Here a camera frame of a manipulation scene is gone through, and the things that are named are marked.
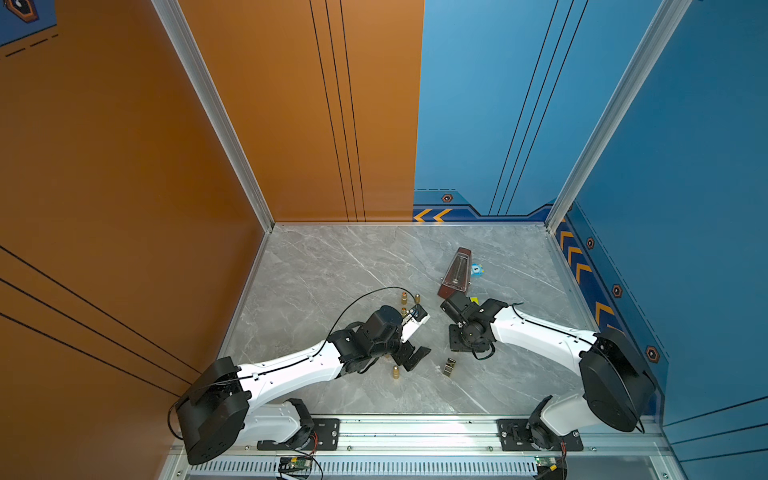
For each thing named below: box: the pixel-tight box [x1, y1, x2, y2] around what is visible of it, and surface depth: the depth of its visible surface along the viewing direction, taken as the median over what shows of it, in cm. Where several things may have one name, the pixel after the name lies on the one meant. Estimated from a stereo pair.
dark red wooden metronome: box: [437, 247, 472, 299], surface depth 91 cm
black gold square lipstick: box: [442, 357, 457, 377], surface depth 81 cm
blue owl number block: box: [470, 263, 485, 277], surface depth 107 cm
